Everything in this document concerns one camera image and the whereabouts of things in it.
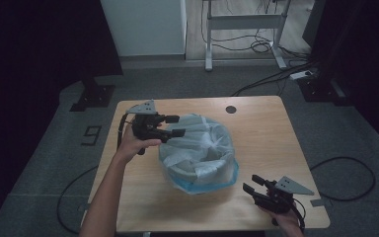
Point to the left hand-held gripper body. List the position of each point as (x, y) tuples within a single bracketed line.
[(146, 126)]

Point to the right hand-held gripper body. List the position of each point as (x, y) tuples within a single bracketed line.
[(276, 199)]

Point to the translucent blue-edged plastic bag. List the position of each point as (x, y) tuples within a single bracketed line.
[(204, 141)]

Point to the green round bin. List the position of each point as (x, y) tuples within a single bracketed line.
[(181, 169)]

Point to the person's right hand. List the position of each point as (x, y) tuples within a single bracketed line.
[(284, 220)]

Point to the person's left hand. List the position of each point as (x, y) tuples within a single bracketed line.
[(131, 144)]

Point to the dark round table grommet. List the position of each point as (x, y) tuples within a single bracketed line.
[(230, 109)]

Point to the black stand base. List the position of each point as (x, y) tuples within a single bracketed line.
[(316, 89), (95, 95)]

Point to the black floor tape mark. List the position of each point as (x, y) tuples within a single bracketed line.
[(89, 143)]

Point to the white cabinet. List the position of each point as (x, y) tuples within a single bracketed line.
[(144, 26)]

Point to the white power strip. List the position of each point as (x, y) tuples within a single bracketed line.
[(299, 75)]

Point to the black curtain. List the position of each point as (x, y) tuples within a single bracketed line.
[(368, 49), (29, 49)]

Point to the white desk frame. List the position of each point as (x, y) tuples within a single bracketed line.
[(243, 21)]

